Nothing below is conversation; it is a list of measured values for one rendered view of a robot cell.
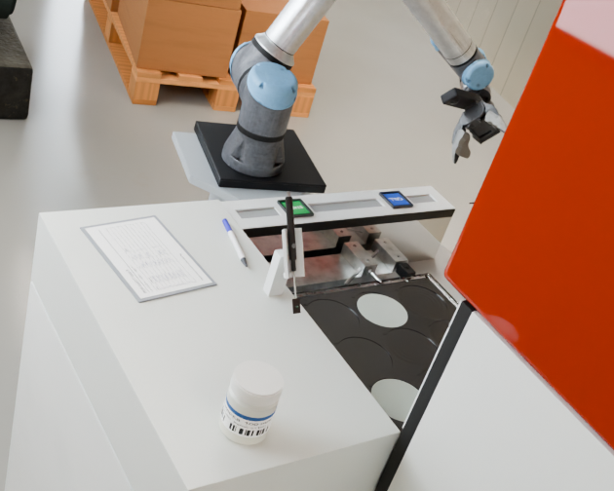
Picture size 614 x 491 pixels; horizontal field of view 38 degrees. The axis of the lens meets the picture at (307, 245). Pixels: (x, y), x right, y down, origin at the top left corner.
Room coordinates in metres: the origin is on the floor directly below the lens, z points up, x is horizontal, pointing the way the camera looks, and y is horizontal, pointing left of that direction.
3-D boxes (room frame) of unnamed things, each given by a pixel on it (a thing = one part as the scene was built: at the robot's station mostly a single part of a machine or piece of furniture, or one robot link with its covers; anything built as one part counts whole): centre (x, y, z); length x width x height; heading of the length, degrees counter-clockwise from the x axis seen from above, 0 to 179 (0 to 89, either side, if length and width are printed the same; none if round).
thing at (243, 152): (1.88, 0.19, 0.89); 0.15 x 0.15 x 0.10
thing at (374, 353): (1.29, -0.24, 0.90); 0.34 x 0.34 x 0.01; 41
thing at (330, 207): (1.61, -0.05, 0.89); 0.55 x 0.09 x 0.14; 131
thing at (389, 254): (1.58, -0.17, 0.89); 0.08 x 0.03 x 0.03; 41
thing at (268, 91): (1.89, 0.19, 1.01); 0.13 x 0.12 x 0.14; 25
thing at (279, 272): (1.21, 0.02, 1.03); 0.06 x 0.04 x 0.13; 41
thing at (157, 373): (1.11, 0.12, 0.89); 0.62 x 0.35 x 0.14; 41
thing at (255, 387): (0.90, 0.01, 1.01); 0.07 x 0.07 x 0.10
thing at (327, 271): (1.48, -0.05, 0.87); 0.36 x 0.08 x 0.03; 131
